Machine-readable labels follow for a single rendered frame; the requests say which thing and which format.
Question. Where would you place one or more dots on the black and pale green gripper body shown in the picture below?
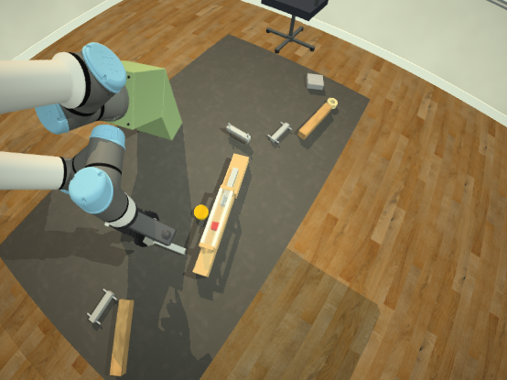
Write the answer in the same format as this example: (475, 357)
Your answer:
(135, 235)

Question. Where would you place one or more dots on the white square stick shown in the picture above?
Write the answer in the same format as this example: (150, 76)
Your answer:
(175, 248)
(232, 177)

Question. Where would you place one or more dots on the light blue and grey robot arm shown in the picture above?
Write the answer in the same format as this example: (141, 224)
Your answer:
(96, 187)

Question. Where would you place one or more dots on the grey bar with cross pins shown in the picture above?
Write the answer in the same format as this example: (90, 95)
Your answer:
(279, 132)
(101, 307)
(238, 133)

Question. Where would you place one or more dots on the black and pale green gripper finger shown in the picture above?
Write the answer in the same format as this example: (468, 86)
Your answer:
(144, 243)
(155, 215)

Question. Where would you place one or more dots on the yellow disc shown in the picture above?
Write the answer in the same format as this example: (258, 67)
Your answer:
(201, 212)

